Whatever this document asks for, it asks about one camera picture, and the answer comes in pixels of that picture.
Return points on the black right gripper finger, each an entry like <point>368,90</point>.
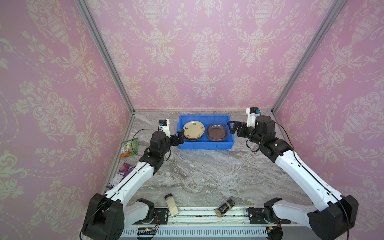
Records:
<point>235,123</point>
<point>238,130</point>

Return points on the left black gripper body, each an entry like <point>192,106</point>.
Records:
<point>171,141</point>

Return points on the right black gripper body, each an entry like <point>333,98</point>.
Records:
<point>242,130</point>

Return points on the cream flower plate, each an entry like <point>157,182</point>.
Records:
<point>194,129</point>

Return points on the brown translucent plate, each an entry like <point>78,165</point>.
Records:
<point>217,132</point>

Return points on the cream plate black patch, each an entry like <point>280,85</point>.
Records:
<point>194,138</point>

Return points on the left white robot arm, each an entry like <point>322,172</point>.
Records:
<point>108,214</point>

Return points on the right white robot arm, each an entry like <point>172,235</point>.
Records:
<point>331,215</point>

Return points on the blue plastic bin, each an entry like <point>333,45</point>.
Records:
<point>204,143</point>

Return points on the green snack bag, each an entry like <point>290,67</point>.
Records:
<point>129,148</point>

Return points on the purple snack bag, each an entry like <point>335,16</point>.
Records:
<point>123,172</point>

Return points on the white spice jar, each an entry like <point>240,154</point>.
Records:
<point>172,206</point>

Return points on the dark spice jar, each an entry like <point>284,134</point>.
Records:
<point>224,208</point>

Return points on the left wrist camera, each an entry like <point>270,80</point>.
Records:
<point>164,125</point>

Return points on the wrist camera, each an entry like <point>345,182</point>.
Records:
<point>252,114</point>
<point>164,125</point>

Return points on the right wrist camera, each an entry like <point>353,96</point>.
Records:
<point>252,114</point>

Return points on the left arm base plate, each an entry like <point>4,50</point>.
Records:
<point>161,215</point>

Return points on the aluminium frame rail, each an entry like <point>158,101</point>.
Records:
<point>203,219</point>

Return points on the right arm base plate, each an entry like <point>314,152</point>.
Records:
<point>257,216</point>

